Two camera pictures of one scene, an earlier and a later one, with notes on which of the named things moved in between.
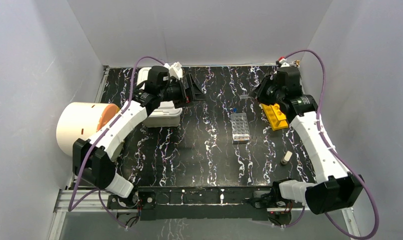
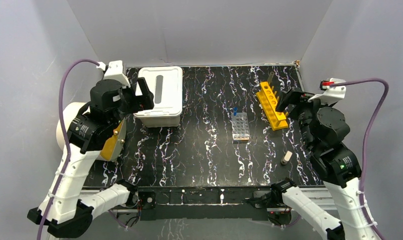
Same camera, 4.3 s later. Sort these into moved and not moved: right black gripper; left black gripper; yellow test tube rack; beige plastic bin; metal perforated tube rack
Moved: left black gripper; right black gripper
Not moved: metal perforated tube rack; yellow test tube rack; beige plastic bin
